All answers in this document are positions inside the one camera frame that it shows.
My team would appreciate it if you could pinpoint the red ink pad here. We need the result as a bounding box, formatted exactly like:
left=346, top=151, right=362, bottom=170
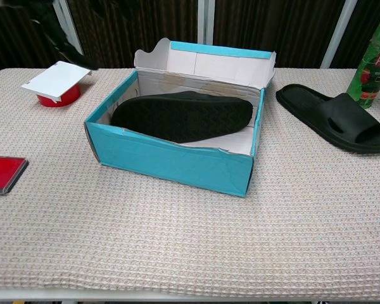
left=0, top=156, right=30, bottom=195

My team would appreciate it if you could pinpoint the white plastic card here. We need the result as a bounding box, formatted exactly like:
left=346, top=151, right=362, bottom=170
left=21, top=60, right=92, bottom=104

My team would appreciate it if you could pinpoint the black blurry object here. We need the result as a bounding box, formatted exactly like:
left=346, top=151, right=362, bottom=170
left=28, top=0, right=99, bottom=71

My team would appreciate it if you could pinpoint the beige waffle tablecloth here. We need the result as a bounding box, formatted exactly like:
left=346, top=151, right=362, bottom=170
left=0, top=66, right=380, bottom=301

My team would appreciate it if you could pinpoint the green Pringles can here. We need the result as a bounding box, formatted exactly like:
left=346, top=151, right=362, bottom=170
left=346, top=9, right=380, bottom=110

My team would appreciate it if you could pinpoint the red round container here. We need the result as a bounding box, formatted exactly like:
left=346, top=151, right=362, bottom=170
left=37, top=82, right=82, bottom=108

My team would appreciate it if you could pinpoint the teal cardboard shoe box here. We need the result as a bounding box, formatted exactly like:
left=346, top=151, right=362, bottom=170
left=84, top=37, right=277, bottom=199

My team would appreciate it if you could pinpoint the white frame post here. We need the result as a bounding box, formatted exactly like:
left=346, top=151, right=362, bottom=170
left=52, top=0, right=85, bottom=58
left=197, top=0, right=216, bottom=46
left=319, top=0, right=358, bottom=69

